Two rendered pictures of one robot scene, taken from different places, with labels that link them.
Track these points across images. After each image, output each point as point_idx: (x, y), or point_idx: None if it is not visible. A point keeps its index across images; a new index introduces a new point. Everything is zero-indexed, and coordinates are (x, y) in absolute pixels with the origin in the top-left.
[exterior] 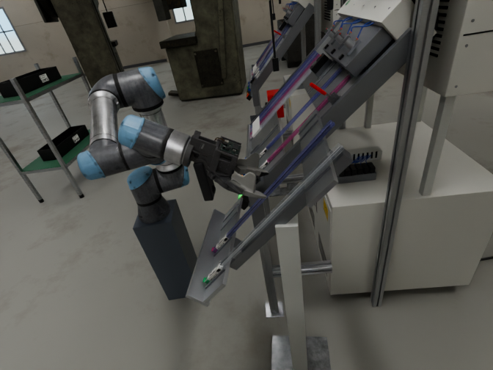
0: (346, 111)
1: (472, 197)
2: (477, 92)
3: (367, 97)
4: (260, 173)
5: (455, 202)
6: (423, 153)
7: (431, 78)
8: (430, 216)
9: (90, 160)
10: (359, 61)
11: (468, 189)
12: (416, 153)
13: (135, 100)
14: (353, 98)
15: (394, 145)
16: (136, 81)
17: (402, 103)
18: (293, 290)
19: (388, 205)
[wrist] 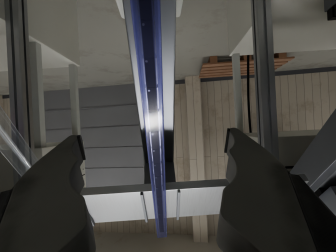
0: (319, 146)
1: (236, 40)
2: (249, 137)
3: (301, 159)
4: (225, 145)
5: (240, 31)
6: (317, 37)
7: (288, 146)
8: (246, 4)
9: None
10: (328, 205)
11: (242, 44)
12: (324, 34)
13: None
14: (313, 163)
15: (273, 89)
16: None
17: (272, 142)
18: None
19: (259, 4)
